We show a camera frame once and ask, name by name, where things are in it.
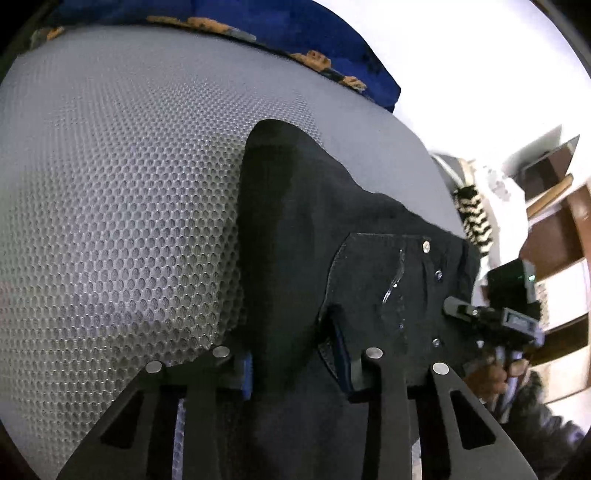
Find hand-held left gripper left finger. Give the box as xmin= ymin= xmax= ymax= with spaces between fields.
xmin=55 ymin=346 xmax=254 ymax=480

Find brown wooden shelf unit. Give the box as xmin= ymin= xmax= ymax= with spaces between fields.
xmin=501 ymin=124 xmax=591 ymax=416

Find grey mesh mat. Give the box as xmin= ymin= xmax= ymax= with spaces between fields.
xmin=0 ymin=25 xmax=467 ymax=480

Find blue blanket with orange print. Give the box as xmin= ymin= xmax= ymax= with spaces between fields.
xmin=28 ymin=0 xmax=402 ymax=112

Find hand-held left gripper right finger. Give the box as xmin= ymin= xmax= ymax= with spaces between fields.
xmin=322 ymin=307 xmax=539 ymax=480

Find person's right hand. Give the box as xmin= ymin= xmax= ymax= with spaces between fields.
xmin=463 ymin=354 xmax=532 ymax=412

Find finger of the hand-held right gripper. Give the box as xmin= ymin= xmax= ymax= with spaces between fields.
xmin=442 ymin=296 xmax=482 ymax=325

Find person's right forearm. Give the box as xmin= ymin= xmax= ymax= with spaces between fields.
xmin=496 ymin=369 xmax=591 ymax=480

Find black pants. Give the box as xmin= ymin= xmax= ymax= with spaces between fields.
xmin=175 ymin=119 xmax=482 ymax=480

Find white cord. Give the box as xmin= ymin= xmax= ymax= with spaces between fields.
xmin=431 ymin=153 xmax=465 ymax=185

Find black and beige zigzag cloth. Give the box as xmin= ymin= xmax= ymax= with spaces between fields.
xmin=452 ymin=182 xmax=496 ymax=258

